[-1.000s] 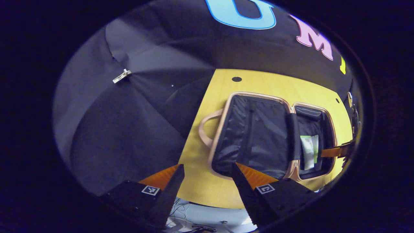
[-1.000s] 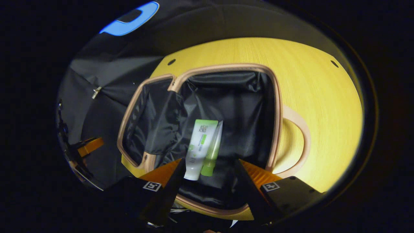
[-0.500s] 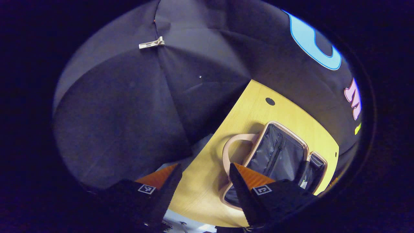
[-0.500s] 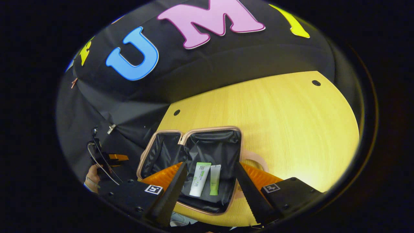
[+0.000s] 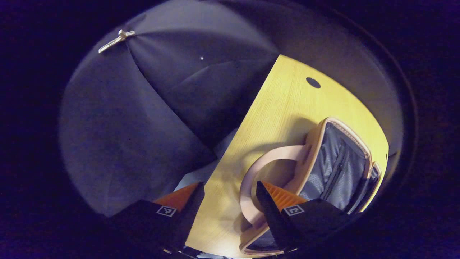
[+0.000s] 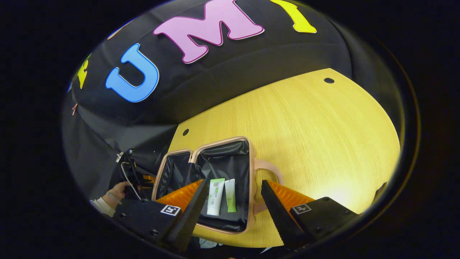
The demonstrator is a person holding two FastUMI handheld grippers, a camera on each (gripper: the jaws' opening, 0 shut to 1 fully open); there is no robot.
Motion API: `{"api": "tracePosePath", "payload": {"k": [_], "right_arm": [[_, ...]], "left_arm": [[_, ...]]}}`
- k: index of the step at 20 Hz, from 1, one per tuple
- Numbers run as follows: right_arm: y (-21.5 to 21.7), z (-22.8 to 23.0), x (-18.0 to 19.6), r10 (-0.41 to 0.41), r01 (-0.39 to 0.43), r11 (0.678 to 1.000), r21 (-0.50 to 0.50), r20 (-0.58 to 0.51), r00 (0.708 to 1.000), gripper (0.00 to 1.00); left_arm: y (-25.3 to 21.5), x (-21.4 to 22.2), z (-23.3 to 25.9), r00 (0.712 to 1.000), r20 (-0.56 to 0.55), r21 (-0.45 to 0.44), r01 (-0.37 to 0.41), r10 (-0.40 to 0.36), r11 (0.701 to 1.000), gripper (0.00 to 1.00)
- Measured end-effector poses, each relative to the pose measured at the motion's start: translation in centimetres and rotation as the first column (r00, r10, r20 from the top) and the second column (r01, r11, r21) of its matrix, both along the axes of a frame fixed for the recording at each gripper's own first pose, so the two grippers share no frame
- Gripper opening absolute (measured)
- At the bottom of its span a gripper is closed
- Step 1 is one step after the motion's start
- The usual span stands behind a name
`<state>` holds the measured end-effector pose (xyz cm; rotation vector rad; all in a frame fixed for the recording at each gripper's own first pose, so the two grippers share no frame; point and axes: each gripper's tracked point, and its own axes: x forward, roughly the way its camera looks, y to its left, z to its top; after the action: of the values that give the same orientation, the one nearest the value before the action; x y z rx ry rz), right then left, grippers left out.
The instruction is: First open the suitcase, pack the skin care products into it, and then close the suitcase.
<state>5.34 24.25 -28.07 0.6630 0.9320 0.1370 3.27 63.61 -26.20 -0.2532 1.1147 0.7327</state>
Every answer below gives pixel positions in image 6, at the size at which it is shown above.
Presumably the white tube with green label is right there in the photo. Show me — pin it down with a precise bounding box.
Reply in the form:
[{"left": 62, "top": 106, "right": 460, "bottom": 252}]
[{"left": 207, "top": 178, "right": 225, "bottom": 216}]

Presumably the black backdrop cloth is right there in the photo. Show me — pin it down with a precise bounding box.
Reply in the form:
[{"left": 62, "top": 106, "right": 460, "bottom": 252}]
[{"left": 61, "top": 0, "right": 396, "bottom": 202}]

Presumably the green and white tube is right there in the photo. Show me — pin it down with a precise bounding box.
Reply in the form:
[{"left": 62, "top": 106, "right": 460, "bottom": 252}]
[{"left": 224, "top": 178, "right": 238, "bottom": 213}]

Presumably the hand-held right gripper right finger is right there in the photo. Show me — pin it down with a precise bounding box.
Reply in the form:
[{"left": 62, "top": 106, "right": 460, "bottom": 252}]
[{"left": 261, "top": 179, "right": 360, "bottom": 250}]

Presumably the pink suitcase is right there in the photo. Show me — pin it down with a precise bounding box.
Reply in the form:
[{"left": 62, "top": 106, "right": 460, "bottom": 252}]
[{"left": 151, "top": 136, "right": 284, "bottom": 235}]

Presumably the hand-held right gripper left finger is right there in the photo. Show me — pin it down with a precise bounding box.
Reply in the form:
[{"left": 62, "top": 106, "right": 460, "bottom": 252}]
[{"left": 113, "top": 179, "right": 210, "bottom": 252}]

